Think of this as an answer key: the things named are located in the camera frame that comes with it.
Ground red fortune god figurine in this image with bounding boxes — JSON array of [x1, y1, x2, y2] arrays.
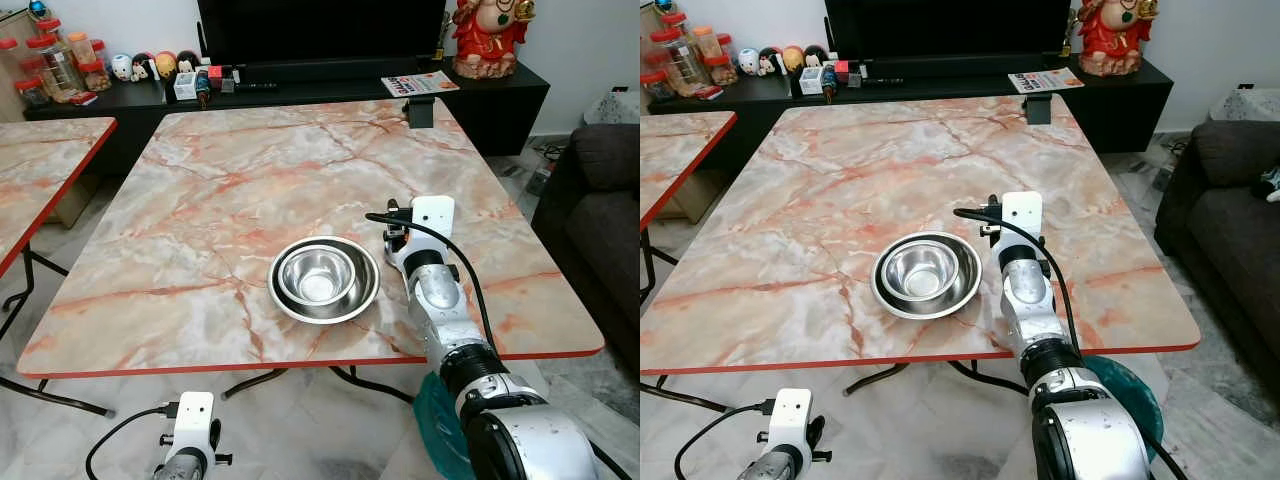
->
[[1074, 0, 1160, 79], [451, 0, 537, 80]]

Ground black television cabinet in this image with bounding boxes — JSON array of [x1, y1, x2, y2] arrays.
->
[[646, 55, 1174, 157], [24, 58, 552, 179]]

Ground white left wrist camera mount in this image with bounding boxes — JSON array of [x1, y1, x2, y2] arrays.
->
[[171, 391, 218, 453], [769, 388, 814, 453]]

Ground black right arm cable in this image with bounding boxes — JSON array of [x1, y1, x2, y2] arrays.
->
[[365, 209, 498, 353], [953, 206, 1084, 353]]

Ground light wooden cabinet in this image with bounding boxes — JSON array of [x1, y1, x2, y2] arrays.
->
[[49, 174, 102, 230]]

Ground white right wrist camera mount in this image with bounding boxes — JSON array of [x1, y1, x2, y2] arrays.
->
[[410, 196, 456, 253], [1000, 191, 1043, 248]]

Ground dark grey fabric sofa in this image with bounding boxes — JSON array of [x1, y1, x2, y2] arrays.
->
[[533, 122, 641, 373], [1153, 118, 1280, 373]]

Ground small stainless steel bowl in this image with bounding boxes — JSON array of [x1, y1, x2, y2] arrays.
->
[[279, 243, 354, 306], [880, 239, 960, 301]]

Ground black metal table leg frame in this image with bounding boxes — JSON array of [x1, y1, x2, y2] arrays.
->
[[0, 364, 417, 419]]

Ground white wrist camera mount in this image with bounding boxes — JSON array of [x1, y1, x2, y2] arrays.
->
[[410, 196, 456, 253], [1000, 191, 1043, 248], [171, 391, 218, 453], [769, 388, 814, 453]]

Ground marble red edged side table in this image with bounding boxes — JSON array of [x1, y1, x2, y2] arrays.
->
[[0, 116, 119, 343], [640, 109, 739, 303]]

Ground teal plastic plate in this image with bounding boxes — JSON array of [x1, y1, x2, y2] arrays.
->
[[1080, 354, 1164, 463], [412, 371, 467, 480]]

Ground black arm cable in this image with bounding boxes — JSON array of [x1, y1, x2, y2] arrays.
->
[[673, 399, 777, 480], [85, 402, 180, 480], [365, 209, 498, 353], [953, 206, 1084, 353]]

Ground printed paper leaflet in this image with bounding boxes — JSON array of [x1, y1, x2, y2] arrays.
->
[[1006, 67, 1087, 96], [380, 69, 462, 99]]

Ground large red lid plastic jar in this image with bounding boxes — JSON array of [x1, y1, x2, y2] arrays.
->
[[649, 27, 710, 97], [26, 32, 84, 102]]

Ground large stainless steel bowl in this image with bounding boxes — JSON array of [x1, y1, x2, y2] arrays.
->
[[871, 231, 983, 320], [268, 236, 382, 325]]

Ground black flat screen television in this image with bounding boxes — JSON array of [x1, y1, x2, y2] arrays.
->
[[196, 0, 448, 67], [824, 0, 1072, 64]]

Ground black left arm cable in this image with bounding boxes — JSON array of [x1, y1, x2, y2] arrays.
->
[[673, 399, 777, 480], [85, 402, 180, 480]]

